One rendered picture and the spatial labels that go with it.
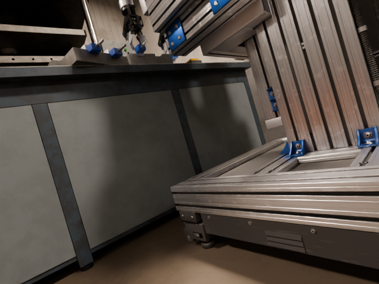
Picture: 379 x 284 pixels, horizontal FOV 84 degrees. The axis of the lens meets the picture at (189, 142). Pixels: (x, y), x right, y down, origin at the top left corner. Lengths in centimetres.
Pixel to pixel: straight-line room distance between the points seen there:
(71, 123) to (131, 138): 25
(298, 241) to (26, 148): 91
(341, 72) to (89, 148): 92
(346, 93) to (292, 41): 22
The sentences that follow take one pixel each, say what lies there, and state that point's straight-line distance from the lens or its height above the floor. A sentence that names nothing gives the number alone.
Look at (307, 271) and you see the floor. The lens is 64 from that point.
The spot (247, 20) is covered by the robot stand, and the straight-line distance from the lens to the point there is 80.
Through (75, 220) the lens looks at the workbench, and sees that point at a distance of 98.
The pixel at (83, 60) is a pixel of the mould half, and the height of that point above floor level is 81.
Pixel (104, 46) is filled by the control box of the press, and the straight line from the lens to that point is 224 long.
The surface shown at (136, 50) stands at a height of 90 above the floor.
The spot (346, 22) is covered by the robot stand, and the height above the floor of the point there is 55.
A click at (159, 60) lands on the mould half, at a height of 85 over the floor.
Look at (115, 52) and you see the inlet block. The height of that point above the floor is 84.
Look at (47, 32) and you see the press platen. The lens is 216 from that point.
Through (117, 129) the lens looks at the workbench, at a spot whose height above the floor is 52.
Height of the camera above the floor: 37
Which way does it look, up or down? level
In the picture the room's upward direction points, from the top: 16 degrees counter-clockwise
